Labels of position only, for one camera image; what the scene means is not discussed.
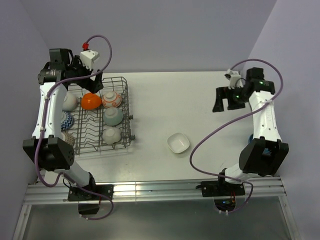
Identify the pale teal bowl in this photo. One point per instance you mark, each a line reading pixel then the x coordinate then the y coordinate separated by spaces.
pixel 113 116

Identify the orange floral pattern bowl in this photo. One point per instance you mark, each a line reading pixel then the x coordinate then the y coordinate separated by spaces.
pixel 111 99

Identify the white square bowl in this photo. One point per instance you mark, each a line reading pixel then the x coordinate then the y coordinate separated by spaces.
pixel 178 143

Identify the brown geometric pattern bowl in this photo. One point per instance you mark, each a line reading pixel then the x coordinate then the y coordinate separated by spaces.
pixel 68 138

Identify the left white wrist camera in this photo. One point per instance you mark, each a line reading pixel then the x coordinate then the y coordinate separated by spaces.
pixel 88 57

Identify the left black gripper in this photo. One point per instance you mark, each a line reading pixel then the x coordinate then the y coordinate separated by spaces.
pixel 93 86

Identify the grey wire dish rack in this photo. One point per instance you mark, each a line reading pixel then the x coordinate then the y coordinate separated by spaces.
pixel 89 125

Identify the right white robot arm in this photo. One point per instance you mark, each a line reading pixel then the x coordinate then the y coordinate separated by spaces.
pixel 266 151

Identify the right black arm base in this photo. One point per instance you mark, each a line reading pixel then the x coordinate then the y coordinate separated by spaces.
pixel 220 188

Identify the plain white round bowl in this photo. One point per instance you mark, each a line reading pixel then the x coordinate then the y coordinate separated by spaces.
pixel 70 102

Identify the blue glazed bowl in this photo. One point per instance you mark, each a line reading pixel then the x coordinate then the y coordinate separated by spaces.
pixel 250 138

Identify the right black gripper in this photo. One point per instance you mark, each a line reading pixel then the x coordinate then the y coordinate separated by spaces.
pixel 223 93

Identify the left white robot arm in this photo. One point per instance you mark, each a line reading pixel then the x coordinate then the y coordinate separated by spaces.
pixel 46 147

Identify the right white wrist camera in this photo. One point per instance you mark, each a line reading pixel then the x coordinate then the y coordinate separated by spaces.
pixel 234 78

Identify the aluminium mounting rail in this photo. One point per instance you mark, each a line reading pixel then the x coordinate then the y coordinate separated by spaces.
pixel 149 191

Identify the white bowl orange outside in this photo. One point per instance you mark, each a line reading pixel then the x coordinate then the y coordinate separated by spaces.
pixel 90 101

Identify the small flower shaped dish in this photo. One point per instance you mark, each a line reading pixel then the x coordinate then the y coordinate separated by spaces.
pixel 111 135

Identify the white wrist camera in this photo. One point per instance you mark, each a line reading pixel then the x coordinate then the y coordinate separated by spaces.
pixel 234 78
pixel 88 57

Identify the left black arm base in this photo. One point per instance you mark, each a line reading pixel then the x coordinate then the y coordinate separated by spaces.
pixel 90 199

